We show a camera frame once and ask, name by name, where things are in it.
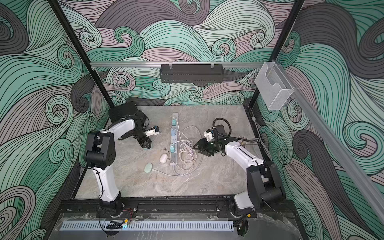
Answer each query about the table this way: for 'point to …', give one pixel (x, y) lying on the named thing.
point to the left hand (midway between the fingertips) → (146, 141)
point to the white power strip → (174, 139)
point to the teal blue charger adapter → (173, 132)
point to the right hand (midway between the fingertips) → (194, 150)
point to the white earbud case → (163, 158)
